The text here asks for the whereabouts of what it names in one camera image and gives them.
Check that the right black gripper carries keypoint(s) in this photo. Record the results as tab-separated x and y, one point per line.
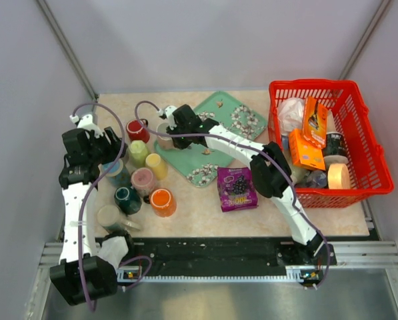
180	144

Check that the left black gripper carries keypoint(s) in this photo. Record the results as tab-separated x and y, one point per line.
114	149

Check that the pink cream mug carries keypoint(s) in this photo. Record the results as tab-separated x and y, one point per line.
165	143

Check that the pink floral mug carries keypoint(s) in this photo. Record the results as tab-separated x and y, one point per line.
144	181

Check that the orange mug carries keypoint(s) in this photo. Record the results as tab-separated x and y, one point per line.
163	202

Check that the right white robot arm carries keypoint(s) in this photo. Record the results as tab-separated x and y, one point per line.
271	174

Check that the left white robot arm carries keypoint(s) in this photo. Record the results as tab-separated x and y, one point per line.
86	271

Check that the blue teal mug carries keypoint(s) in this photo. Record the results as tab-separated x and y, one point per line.
119	175

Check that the light green mug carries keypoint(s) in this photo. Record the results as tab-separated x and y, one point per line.
138	152

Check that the red mug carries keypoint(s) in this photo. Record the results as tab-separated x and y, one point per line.
136	132

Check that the yellow mug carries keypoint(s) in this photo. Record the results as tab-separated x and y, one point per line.
158	166

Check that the dark teal mug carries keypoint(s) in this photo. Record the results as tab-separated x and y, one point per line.
127	200

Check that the cream green mug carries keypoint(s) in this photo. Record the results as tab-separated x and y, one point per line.
112	219

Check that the green floral tray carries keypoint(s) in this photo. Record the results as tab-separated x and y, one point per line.
237	122

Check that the purple snack bag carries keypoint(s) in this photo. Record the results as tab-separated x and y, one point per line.
235	189

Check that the white plastic bag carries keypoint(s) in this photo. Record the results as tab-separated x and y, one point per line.
290	115

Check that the small orange box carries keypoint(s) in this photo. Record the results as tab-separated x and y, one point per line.
303	153

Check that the tall orange box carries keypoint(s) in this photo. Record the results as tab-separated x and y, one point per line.
314	127

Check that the black label cup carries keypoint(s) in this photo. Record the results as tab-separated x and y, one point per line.
335	150

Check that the tape roll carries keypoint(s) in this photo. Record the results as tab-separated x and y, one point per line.
338	176

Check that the red plastic basket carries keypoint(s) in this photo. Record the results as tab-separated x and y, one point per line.
368	170

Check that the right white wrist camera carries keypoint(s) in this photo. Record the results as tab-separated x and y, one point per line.
167	113

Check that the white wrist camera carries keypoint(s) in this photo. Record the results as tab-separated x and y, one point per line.
85	124
167	113

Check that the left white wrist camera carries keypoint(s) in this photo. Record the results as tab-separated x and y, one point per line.
85	124

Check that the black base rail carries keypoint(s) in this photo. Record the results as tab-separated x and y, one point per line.
225	256

